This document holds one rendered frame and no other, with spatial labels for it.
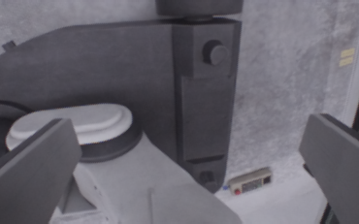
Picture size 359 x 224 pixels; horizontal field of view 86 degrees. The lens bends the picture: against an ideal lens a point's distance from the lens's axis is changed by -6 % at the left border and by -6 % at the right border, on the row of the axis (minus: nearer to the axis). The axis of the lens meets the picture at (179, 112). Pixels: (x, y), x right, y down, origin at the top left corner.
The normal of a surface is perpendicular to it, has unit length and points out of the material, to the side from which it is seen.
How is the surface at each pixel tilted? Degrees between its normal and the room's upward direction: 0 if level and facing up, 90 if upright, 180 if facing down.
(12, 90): 0
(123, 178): 90
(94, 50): 0
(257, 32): 0
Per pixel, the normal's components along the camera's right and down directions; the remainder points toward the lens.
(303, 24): 0.18, 0.48
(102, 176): -0.04, -0.87
